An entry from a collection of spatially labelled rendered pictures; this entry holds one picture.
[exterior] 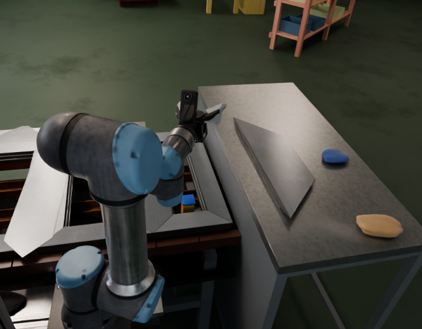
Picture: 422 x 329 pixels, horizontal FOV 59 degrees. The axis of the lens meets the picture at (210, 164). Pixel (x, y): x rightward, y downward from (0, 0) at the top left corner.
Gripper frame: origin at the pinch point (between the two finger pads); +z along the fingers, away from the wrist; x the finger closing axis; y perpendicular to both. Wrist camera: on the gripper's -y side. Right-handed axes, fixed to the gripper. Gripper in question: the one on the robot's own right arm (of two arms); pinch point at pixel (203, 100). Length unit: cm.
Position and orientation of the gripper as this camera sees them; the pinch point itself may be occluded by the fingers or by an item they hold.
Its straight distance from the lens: 122.2
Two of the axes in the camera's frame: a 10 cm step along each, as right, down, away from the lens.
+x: 9.6, 1.2, -2.7
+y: 0.6, 8.2, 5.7
